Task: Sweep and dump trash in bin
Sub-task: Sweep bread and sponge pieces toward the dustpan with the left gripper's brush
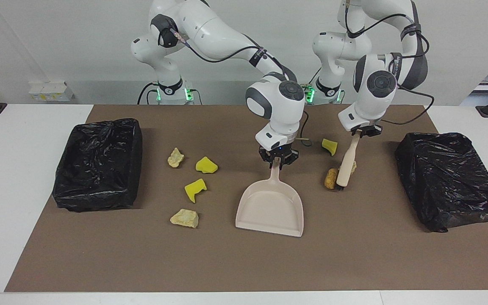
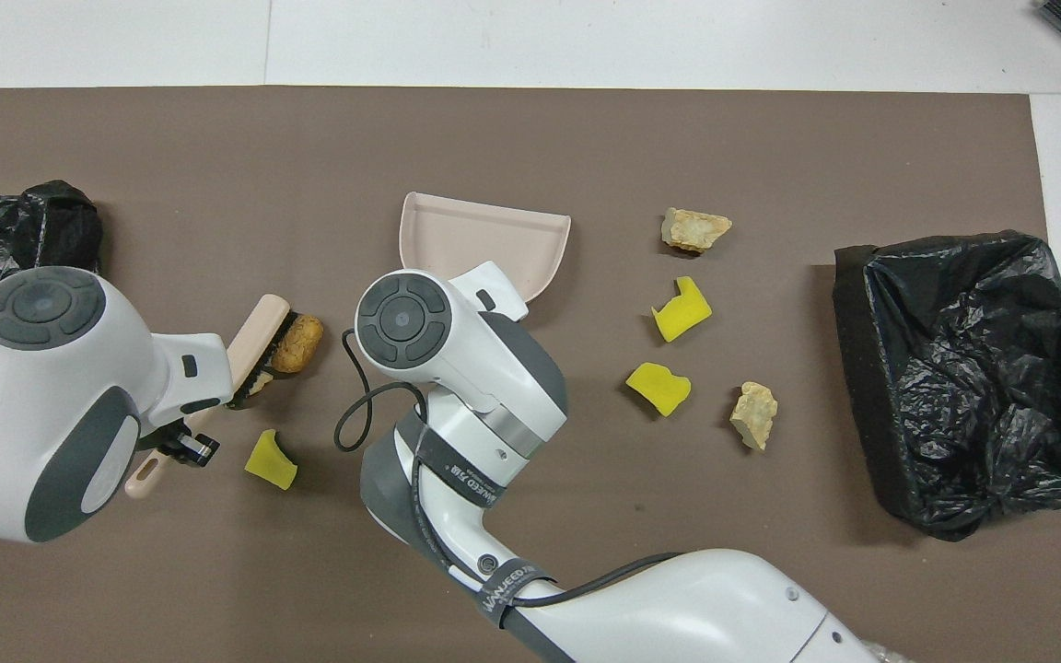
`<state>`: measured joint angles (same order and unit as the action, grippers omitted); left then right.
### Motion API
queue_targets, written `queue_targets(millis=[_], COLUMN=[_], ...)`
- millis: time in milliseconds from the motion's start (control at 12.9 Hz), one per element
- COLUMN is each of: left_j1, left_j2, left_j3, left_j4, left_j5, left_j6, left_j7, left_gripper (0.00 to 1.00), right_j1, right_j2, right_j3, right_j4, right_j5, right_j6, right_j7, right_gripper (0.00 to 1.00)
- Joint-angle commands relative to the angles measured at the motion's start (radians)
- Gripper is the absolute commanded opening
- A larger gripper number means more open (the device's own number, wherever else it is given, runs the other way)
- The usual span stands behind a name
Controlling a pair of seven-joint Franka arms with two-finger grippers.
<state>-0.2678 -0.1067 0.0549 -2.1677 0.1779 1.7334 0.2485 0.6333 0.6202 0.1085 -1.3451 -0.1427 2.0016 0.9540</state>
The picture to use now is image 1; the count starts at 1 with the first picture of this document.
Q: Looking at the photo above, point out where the beige hand brush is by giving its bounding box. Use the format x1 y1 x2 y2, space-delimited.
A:
336 133 361 189

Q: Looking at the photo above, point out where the beige plastic dustpan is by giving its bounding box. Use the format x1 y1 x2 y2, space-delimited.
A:
235 163 304 238

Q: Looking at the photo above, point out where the brown bread nugget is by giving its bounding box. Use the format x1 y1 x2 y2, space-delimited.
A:
324 168 340 190

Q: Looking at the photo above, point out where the rounded yellow sponge piece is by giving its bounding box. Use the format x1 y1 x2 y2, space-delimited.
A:
196 156 219 174

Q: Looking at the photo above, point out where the notched yellow sponge piece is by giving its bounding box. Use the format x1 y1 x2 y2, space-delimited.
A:
184 178 208 204

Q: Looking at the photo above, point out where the pale bread chunk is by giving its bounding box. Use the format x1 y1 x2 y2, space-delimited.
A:
170 208 200 229

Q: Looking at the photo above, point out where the bin wrapped in black bag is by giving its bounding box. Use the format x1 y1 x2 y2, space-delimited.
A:
394 132 488 233

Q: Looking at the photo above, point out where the open bin with black bag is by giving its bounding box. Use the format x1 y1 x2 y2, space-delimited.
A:
52 118 144 212

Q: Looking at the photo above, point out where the small pale crumpled scrap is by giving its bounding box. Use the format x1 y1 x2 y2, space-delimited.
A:
167 147 185 168

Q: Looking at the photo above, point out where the brown table mat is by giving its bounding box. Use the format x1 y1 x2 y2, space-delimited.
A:
5 105 488 293

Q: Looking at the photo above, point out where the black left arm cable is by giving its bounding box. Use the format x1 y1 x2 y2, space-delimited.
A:
345 0 435 126

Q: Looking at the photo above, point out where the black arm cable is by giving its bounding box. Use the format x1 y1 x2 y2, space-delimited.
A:
170 28 314 148
345 0 435 126

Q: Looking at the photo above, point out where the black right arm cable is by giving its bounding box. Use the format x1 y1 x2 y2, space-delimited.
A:
170 28 314 148

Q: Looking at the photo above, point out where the white wall socket box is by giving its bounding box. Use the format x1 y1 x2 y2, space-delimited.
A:
28 81 74 102

